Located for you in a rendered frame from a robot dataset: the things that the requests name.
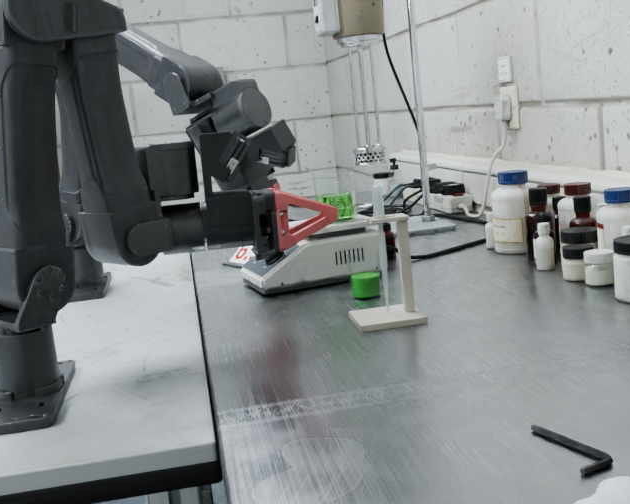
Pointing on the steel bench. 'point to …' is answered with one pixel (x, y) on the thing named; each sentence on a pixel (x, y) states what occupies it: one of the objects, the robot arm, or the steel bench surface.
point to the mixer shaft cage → (367, 155)
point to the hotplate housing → (315, 261)
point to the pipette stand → (402, 314)
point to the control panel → (265, 262)
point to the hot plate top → (340, 225)
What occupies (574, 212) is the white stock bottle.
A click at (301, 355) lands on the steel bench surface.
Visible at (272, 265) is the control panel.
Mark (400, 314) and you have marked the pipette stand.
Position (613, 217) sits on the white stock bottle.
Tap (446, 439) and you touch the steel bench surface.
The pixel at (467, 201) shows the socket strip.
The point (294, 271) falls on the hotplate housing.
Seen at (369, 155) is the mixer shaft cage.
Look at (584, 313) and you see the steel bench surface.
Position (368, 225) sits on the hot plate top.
